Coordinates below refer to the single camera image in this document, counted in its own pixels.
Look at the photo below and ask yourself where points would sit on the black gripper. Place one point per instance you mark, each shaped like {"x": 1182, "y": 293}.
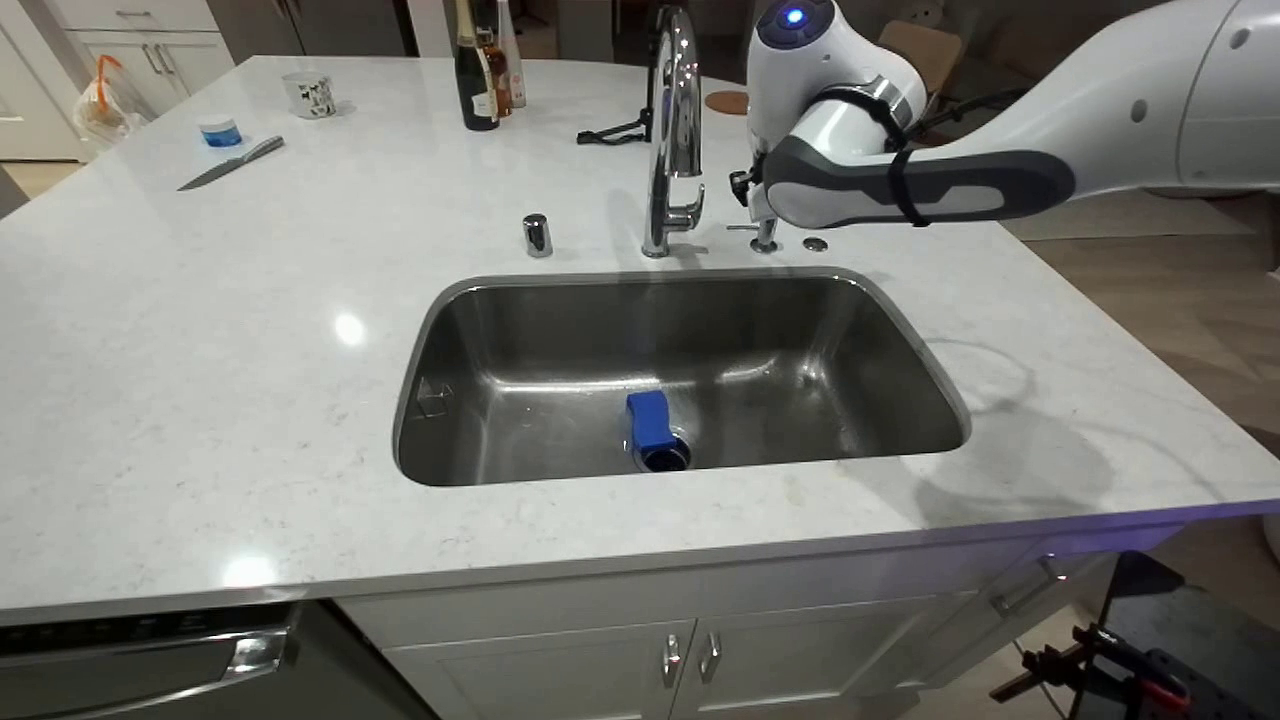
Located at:
{"x": 740, "y": 184}

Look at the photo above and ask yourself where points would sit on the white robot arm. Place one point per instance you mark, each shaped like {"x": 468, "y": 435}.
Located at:
{"x": 1144, "y": 105}

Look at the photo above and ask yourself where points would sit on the chrome soap dispenser pump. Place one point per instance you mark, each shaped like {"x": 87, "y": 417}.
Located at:
{"x": 764, "y": 243}

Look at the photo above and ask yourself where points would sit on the round cork coaster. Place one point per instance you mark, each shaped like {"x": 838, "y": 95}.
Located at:
{"x": 725, "y": 103}

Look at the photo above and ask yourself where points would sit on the round chrome hole cover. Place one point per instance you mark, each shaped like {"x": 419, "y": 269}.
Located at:
{"x": 817, "y": 244}

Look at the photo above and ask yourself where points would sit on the chrome gooseneck faucet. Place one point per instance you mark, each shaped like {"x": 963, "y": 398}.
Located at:
{"x": 677, "y": 83}

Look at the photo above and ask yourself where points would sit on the black tripod stand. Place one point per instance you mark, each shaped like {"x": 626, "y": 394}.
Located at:
{"x": 618, "y": 131}

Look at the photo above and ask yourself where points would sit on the short chrome cylinder cap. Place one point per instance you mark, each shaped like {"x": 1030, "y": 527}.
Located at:
{"x": 537, "y": 234}

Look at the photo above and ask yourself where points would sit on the blue sponge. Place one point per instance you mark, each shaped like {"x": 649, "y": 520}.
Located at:
{"x": 649, "y": 417}

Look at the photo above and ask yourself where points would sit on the clear glass bottle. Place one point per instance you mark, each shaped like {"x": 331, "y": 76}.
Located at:
{"x": 522, "y": 54}

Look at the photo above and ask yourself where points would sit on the amber liquor bottle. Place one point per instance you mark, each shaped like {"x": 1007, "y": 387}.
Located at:
{"x": 506, "y": 67}

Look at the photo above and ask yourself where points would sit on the dark green wine bottle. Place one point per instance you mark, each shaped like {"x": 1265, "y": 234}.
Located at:
{"x": 479, "y": 83}

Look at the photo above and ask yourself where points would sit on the stainless steel sink basin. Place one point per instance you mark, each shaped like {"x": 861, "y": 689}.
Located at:
{"x": 534, "y": 387}

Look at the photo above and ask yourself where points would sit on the white patterned mug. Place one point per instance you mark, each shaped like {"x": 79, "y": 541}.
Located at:
{"x": 312, "y": 95}

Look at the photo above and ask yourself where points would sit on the red and black clamp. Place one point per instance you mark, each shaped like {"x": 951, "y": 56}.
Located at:
{"x": 1092, "y": 667}

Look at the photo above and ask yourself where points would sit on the orange and white cloth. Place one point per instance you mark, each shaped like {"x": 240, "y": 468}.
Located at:
{"x": 107, "y": 98}

